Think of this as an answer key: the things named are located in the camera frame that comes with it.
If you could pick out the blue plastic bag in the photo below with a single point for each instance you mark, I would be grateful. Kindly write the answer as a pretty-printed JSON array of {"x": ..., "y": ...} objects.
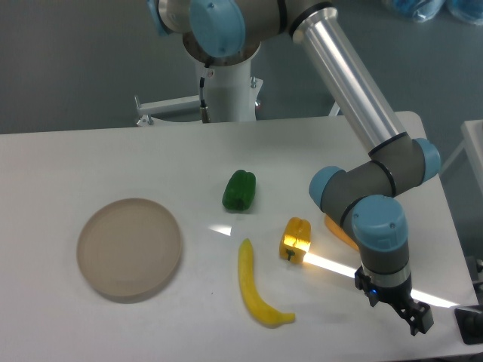
[{"x": 422, "y": 11}]

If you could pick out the yellow bell pepper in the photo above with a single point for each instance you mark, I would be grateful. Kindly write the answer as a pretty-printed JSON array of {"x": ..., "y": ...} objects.
[{"x": 295, "y": 241}]

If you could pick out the black clamp device at edge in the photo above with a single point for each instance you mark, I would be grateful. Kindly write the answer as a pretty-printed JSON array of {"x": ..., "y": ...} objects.
[{"x": 469, "y": 318}]

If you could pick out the beige round plate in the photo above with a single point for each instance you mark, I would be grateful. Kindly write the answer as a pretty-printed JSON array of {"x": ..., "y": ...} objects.
[{"x": 129, "y": 250}]

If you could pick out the green bell pepper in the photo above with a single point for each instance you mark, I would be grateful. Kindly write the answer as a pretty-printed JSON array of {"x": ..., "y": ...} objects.
[{"x": 240, "y": 191}]

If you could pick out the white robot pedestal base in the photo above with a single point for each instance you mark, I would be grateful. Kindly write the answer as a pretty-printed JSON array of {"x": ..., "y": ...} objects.
[{"x": 225, "y": 94}]

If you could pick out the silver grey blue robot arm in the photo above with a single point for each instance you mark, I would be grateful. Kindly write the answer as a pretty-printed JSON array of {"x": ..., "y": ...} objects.
[{"x": 363, "y": 201}]

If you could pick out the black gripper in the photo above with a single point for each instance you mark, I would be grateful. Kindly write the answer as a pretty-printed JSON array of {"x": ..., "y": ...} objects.
[{"x": 395, "y": 290}]

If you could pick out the orange fruit behind arm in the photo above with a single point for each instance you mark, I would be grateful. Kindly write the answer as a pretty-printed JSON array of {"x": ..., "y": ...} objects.
[{"x": 339, "y": 233}]

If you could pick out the white side table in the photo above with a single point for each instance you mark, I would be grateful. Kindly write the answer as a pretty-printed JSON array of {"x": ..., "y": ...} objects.
[{"x": 471, "y": 146}]

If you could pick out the yellow banana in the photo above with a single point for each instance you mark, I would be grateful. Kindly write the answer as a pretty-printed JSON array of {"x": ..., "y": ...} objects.
[{"x": 260, "y": 311}]

